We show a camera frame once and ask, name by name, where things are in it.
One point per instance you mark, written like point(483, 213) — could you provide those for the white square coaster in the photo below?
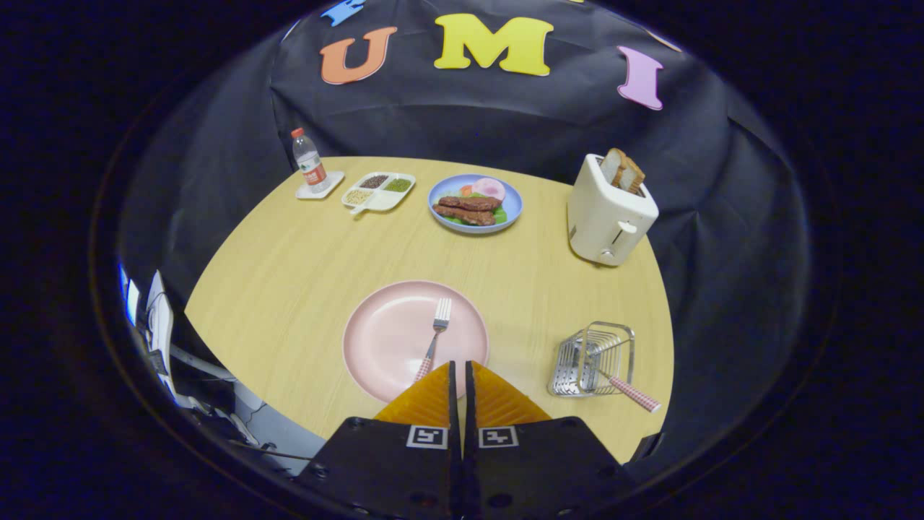
point(336, 180)

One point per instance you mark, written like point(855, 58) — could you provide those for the green lettuce leaf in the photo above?
point(500, 215)

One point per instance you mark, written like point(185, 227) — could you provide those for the clear water bottle red cap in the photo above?
point(310, 162)

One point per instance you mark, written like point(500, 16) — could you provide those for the white divided tray with grains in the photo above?
point(379, 193)

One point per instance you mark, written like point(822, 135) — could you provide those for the blue lit screen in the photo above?
point(130, 296)

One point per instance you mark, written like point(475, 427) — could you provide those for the brown sausage strip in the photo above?
point(469, 202)
point(462, 215)

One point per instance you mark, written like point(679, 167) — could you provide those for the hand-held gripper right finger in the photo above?
point(548, 462)

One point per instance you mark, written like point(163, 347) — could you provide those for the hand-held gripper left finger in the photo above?
point(375, 462)

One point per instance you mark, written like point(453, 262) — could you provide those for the white flat panel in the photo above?
point(160, 318)

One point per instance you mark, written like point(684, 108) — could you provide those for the toast slice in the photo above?
point(634, 177)
point(613, 165)

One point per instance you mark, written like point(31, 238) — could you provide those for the blue plate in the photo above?
point(514, 206)

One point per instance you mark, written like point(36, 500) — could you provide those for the pink plate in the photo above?
point(390, 332)

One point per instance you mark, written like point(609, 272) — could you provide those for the white toaster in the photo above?
point(599, 217)

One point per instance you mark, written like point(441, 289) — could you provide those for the pink ham slice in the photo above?
point(489, 188)

